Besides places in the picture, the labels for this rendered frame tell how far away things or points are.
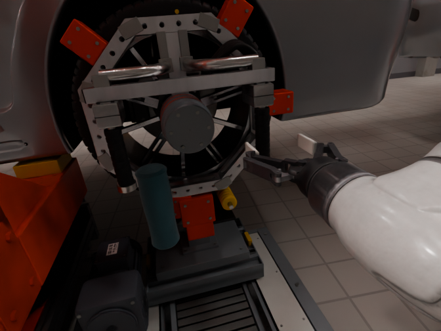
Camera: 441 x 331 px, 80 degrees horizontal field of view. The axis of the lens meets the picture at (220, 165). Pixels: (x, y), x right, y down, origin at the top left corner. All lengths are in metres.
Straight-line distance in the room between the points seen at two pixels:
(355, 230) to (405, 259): 0.06
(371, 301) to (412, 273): 1.11
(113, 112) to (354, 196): 0.46
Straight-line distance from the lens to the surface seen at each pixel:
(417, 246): 0.30
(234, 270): 1.20
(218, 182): 0.91
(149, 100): 0.91
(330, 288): 1.40
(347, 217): 0.34
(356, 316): 1.34
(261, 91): 0.62
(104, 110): 0.59
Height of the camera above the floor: 1.03
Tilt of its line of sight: 24 degrees down
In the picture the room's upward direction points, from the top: 5 degrees counter-clockwise
